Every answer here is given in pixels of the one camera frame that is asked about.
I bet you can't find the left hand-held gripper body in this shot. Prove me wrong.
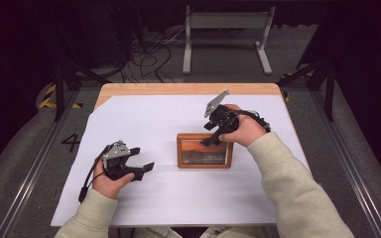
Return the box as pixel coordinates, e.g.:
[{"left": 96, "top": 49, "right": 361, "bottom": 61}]
[{"left": 101, "top": 140, "right": 146, "bottom": 182}]

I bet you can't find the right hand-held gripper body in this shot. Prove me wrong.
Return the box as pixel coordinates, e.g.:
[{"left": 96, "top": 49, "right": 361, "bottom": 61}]
[{"left": 203, "top": 88, "right": 241, "bottom": 137}]

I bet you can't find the wooden picture frame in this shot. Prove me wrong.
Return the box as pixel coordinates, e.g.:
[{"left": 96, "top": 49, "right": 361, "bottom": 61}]
[{"left": 176, "top": 132, "right": 234, "bottom": 170}]

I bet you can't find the person's right hand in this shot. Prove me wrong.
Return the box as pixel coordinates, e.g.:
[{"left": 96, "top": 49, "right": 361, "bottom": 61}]
[{"left": 218, "top": 103, "right": 267, "bottom": 149}]

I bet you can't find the person's left hand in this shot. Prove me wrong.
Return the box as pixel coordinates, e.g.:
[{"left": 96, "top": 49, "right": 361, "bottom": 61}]
[{"left": 92, "top": 165, "right": 136, "bottom": 200}]

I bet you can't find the white table mat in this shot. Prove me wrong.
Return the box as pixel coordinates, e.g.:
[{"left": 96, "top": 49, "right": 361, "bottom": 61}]
[{"left": 50, "top": 94, "right": 311, "bottom": 228}]

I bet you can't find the person's left leg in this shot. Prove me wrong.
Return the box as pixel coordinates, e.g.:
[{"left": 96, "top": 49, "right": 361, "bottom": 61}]
[{"left": 125, "top": 226, "right": 183, "bottom": 238}]

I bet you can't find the person's leg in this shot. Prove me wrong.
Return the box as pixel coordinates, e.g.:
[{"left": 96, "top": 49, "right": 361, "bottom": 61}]
[
  {"left": 125, "top": 226, "right": 183, "bottom": 238},
  {"left": 199, "top": 226, "right": 267, "bottom": 238}
]

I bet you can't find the person's right leg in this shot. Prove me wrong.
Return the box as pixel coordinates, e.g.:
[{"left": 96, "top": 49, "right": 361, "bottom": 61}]
[{"left": 199, "top": 226, "right": 267, "bottom": 238}]

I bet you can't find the grey metal stand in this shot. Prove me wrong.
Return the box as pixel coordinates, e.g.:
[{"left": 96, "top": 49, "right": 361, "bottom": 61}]
[{"left": 182, "top": 4, "right": 277, "bottom": 75}]

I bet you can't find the right hand-held gripper black cable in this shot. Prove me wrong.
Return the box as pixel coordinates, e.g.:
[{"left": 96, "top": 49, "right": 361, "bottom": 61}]
[{"left": 226, "top": 109, "right": 272, "bottom": 133}]

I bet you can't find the hand-held gripper black cable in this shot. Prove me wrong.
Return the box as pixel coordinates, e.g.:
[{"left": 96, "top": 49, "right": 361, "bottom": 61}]
[
  {"left": 226, "top": 109, "right": 272, "bottom": 133},
  {"left": 77, "top": 148, "right": 110, "bottom": 203}
]

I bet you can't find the left hand-held gripper black cable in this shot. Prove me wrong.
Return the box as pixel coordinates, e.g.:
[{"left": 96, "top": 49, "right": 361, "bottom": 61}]
[{"left": 77, "top": 148, "right": 110, "bottom": 203}]

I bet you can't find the aluminium floor rail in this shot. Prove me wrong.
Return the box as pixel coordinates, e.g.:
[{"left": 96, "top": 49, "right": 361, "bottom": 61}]
[
  {"left": 311, "top": 88, "right": 381, "bottom": 238},
  {"left": 0, "top": 88, "right": 80, "bottom": 238}
]

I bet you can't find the black metal frame stand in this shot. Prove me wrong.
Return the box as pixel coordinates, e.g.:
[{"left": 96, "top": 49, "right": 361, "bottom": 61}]
[
  {"left": 53, "top": 58, "right": 112, "bottom": 123},
  {"left": 276, "top": 59, "right": 336, "bottom": 123}
]

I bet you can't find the tangle of black floor cables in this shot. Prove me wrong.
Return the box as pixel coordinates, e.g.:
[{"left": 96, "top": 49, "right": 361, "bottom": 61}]
[{"left": 112, "top": 28, "right": 187, "bottom": 83}]

